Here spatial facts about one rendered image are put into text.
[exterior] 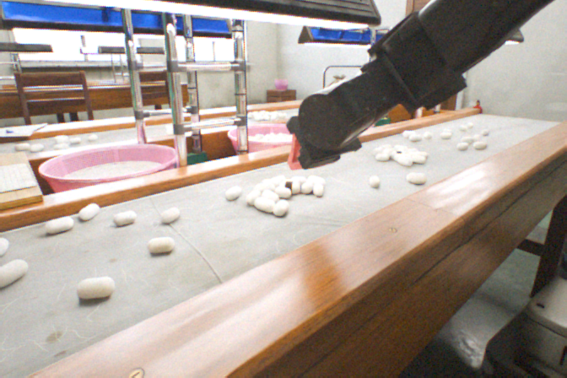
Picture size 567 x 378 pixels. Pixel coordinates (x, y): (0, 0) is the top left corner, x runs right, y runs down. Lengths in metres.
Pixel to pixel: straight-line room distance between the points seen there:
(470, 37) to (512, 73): 4.98
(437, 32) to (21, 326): 0.45
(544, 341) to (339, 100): 0.75
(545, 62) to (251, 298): 5.06
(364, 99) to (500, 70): 5.02
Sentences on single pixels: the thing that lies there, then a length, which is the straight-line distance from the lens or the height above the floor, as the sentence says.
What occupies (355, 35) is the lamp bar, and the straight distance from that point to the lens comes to 1.66.
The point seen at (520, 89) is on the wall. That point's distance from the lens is 5.28.
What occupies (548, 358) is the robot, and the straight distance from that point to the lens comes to 0.96.
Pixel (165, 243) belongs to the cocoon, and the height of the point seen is 0.75.
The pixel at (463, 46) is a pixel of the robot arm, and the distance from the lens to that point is 0.31.
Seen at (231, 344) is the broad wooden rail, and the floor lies 0.77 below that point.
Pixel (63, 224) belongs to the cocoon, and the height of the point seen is 0.75.
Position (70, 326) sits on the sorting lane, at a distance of 0.39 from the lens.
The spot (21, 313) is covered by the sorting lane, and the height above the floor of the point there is 0.74.
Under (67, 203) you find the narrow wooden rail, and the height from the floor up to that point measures 0.76.
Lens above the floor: 0.97
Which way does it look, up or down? 17 degrees down
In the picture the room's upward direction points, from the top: straight up
